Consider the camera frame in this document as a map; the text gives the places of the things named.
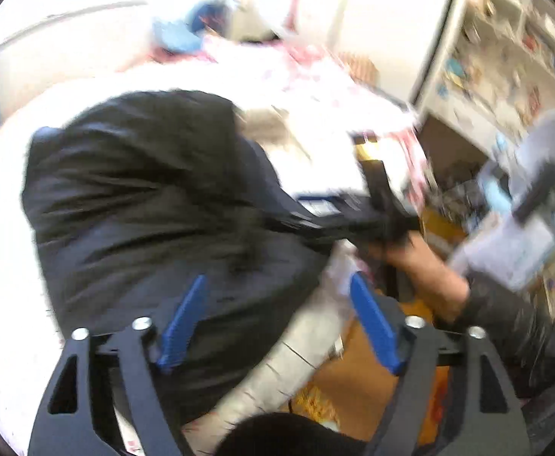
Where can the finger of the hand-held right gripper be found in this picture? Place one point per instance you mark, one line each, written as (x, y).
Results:
(325, 204)
(329, 230)

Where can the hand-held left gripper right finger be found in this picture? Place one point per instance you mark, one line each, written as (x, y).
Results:
(374, 330)

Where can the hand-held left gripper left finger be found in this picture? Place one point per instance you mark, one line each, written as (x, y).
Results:
(182, 330)

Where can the black puffer jacket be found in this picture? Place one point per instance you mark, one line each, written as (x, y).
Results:
(139, 190)

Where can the person's right forearm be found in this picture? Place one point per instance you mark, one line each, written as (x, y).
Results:
(495, 323)

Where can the person's right hand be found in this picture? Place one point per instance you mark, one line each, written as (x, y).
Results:
(410, 259)

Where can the cream quilted blanket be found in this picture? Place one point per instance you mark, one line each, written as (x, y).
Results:
(277, 126)

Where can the person's black pants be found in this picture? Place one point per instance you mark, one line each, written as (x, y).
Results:
(282, 437)

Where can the pink patterned quilt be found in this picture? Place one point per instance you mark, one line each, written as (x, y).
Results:
(315, 57)

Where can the grey office chair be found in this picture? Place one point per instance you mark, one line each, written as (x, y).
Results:
(538, 152)

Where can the floral bed sheet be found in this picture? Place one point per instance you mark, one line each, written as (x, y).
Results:
(2, 247)

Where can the white bookshelf with books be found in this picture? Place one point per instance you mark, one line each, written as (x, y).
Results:
(505, 47)

